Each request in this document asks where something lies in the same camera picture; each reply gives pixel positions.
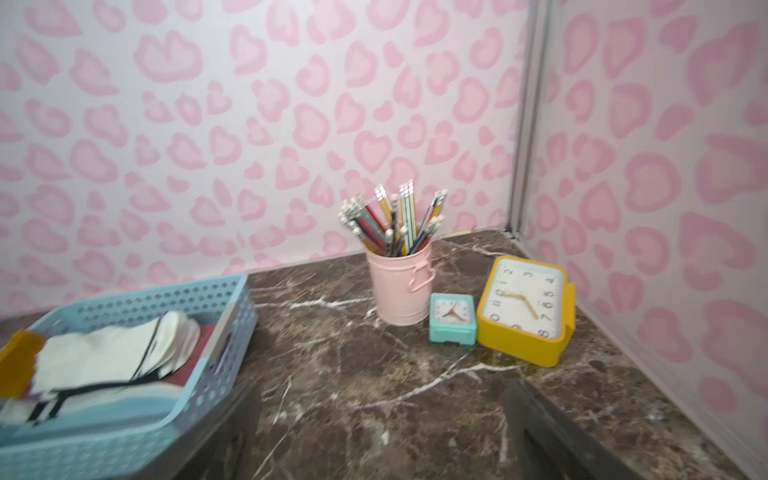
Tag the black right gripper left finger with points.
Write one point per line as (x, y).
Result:
(217, 447)

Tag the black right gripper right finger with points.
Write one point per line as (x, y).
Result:
(549, 445)

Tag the maroon purple sock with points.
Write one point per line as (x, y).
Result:
(18, 363)

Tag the white banded sock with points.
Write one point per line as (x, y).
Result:
(72, 408)
(115, 354)

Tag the light blue plastic basket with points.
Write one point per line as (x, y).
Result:
(121, 437)

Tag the yellow square alarm clock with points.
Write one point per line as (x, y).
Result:
(527, 310)

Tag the small teal cube clock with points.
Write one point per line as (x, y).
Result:
(452, 319)

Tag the pink pencil cup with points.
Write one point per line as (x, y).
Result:
(402, 286)

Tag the bundle of coloured pencils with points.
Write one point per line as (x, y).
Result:
(399, 229)

